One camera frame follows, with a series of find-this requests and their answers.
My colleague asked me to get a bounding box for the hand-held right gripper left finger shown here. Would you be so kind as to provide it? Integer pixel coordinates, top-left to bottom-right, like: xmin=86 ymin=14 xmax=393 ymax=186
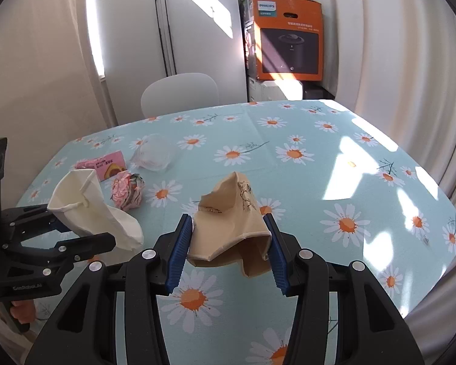
xmin=25 ymin=214 xmax=194 ymax=365

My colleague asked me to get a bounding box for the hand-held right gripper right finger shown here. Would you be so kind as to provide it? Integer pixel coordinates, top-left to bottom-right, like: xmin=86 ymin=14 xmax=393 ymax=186
xmin=263 ymin=214 xmax=422 ymax=365

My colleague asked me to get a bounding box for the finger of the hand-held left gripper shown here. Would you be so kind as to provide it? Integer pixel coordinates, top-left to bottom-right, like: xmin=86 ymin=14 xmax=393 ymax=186
xmin=55 ymin=232 xmax=116 ymax=266
xmin=2 ymin=203 xmax=68 ymax=244

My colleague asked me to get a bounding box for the cream paper bag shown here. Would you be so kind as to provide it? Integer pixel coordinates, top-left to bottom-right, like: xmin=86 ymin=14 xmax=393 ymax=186
xmin=47 ymin=169 xmax=144 ymax=252

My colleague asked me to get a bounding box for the crushed brown paper cup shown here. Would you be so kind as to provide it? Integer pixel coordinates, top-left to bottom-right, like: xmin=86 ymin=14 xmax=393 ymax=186
xmin=187 ymin=171 xmax=272 ymax=279

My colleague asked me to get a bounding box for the person's right hand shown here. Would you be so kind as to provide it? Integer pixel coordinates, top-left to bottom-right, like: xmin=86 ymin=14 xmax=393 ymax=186
xmin=9 ymin=298 xmax=37 ymax=324

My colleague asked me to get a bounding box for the crumpled pink floral wrapper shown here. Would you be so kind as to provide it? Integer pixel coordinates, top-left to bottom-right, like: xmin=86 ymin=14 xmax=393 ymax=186
xmin=111 ymin=171 xmax=145 ymax=212

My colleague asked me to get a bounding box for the daisy print tablecloth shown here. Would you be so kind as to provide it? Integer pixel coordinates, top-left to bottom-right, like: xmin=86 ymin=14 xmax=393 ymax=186
xmin=15 ymin=99 xmax=456 ymax=365

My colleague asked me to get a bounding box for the pink snack packet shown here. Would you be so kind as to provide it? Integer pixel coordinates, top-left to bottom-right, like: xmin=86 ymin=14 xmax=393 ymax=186
xmin=75 ymin=151 xmax=129 ymax=182

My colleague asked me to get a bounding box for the crumpled clear plastic bag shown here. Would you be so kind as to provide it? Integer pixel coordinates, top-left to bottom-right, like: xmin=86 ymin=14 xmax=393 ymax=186
xmin=130 ymin=134 xmax=178 ymax=174

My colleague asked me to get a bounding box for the white chair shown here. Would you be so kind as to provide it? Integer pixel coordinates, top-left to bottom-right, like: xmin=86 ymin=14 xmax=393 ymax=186
xmin=140 ymin=73 xmax=219 ymax=119

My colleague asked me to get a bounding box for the white storage box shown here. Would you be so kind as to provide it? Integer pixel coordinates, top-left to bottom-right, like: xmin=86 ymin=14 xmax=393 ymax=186
xmin=247 ymin=76 xmax=305 ymax=103

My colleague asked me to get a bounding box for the small black box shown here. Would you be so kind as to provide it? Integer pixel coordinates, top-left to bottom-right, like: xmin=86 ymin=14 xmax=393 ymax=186
xmin=303 ymin=87 xmax=333 ymax=101

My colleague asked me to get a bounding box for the white cabinet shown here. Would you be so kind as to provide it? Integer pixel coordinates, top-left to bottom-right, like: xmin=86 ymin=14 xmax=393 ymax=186
xmin=87 ymin=0 xmax=248 ymax=105

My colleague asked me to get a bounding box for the black printed box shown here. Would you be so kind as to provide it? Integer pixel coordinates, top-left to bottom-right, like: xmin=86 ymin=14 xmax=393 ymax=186
xmin=240 ymin=0 xmax=259 ymax=80

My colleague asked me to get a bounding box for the white curtain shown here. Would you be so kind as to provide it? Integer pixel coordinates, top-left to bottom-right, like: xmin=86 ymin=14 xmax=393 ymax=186
xmin=319 ymin=0 xmax=456 ymax=316

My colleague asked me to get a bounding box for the orange appliance box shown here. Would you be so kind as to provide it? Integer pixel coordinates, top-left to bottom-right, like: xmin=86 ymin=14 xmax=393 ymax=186
xmin=251 ymin=0 xmax=323 ymax=82

